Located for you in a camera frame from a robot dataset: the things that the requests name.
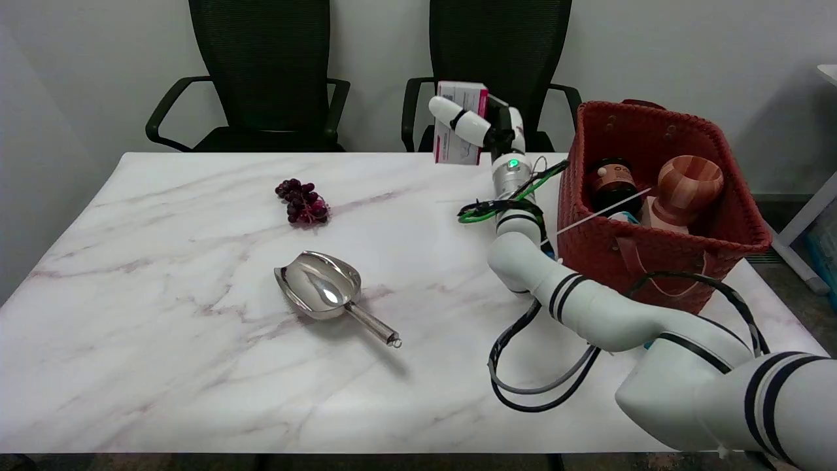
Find wooden striped goblet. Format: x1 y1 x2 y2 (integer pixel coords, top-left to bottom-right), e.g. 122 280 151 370
639 155 725 235

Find silver metal scoop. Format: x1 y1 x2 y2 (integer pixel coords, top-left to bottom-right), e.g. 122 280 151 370
273 251 403 349

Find purple grape bunch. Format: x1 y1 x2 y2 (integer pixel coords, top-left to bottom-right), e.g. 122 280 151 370
275 178 331 227

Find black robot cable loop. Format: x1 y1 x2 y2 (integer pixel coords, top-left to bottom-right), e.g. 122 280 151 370
487 270 771 413

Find red woven basket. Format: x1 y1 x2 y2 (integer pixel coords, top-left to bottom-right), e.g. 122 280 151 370
556 99 773 315

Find dark bottle brown label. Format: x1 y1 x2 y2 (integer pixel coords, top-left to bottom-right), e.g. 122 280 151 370
588 158 643 217

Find white paper box pink print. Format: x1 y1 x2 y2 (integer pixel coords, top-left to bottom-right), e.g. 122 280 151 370
433 81 489 166

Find black mesh office chair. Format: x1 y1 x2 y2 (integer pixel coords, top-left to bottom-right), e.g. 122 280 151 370
145 0 351 153
401 0 583 154

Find green robot cable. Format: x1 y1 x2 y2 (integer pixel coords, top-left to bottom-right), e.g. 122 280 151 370
457 160 568 225

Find white thin stick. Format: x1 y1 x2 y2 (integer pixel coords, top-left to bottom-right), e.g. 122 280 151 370
540 188 653 245

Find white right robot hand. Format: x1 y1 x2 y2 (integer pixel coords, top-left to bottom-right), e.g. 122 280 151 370
428 94 526 162

